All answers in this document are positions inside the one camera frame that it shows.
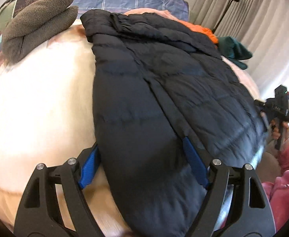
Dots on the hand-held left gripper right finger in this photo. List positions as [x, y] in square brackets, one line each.
[195, 161]

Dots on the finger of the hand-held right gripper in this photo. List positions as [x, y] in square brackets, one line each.
[260, 103]

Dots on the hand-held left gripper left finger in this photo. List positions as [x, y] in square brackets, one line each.
[90, 164]

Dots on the black puffer jacket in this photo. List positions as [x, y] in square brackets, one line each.
[159, 91]

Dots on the person's right hand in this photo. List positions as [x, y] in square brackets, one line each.
[286, 133]

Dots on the dark green fleece garment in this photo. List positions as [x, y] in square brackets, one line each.
[233, 49]

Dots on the beige curtain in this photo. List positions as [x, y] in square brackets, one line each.
[263, 29]

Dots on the pink plush blanket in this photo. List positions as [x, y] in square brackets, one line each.
[35, 103]

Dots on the person's pink fleece clothing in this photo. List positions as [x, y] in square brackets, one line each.
[285, 197]

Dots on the orange puffer jacket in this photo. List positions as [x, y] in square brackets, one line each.
[203, 30]

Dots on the black floor lamp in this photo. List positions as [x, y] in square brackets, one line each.
[229, 2]

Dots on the grey fleece garment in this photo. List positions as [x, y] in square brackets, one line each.
[35, 22]

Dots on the dark tree-print pillow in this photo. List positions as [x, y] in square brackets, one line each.
[13, 2]

